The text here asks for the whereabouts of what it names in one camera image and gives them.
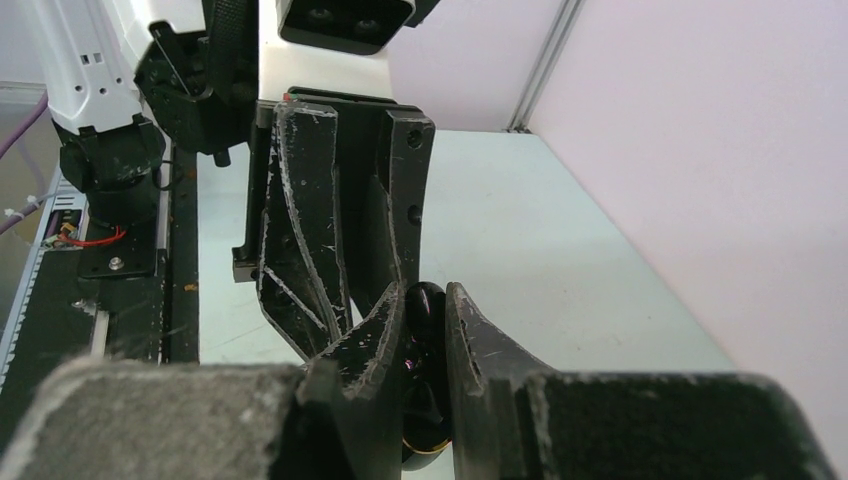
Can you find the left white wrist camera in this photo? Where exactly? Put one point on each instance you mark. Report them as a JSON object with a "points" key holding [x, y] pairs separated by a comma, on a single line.
{"points": [[329, 46]]}

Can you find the black gold-striped charging case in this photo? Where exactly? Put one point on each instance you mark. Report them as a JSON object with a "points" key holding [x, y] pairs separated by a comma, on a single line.
{"points": [[426, 403]]}

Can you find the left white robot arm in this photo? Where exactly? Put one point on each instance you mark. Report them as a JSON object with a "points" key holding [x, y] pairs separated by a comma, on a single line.
{"points": [[337, 167]]}

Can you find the left aluminium frame post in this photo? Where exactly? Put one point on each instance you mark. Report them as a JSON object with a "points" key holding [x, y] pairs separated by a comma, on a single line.
{"points": [[561, 28]]}

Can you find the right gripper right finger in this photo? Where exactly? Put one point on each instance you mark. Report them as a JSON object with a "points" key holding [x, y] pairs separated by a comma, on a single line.
{"points": [[516, 417]]}

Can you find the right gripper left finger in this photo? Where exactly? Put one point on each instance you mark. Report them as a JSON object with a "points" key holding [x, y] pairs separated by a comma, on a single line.
{"points": [[336, 417]]}

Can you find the grey slotted cable duct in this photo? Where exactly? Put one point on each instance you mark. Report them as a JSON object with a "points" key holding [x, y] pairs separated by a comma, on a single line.
{"points": [[14, 321]]}

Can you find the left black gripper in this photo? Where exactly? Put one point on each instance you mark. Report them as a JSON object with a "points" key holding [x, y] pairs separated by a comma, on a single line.
{"points": [[384, 149]]}

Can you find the black mounting base rail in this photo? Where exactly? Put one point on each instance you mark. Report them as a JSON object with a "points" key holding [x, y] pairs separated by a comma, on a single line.
{"points": [[151, 312]]}

